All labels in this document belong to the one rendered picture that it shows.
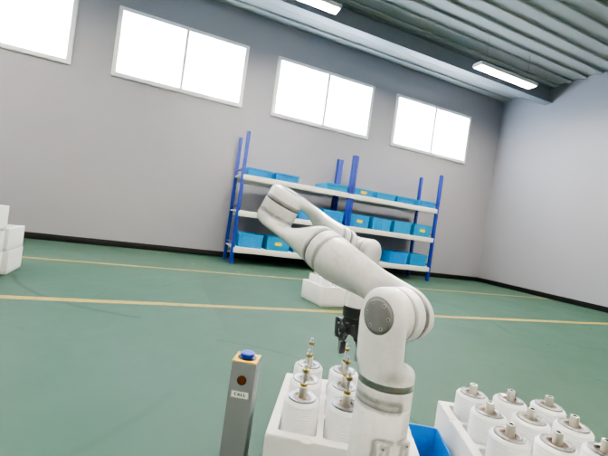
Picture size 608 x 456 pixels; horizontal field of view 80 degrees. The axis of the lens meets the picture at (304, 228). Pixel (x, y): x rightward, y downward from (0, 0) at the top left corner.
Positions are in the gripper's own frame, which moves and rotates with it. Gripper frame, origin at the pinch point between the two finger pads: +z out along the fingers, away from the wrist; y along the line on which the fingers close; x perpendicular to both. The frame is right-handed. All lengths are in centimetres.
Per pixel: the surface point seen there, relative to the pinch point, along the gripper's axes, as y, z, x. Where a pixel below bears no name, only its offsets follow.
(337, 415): 10.5, 11.0, -12.5
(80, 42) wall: -539, -243, -43
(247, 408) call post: -9.8, 16.2, -26.9
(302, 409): 4.6, 10.9, -19.5
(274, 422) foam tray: -1.9, 17.1, -22.9
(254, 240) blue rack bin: -397, -2, 194
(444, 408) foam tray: 13.4, 17.2, 34.1
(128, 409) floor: -55, 35, -46
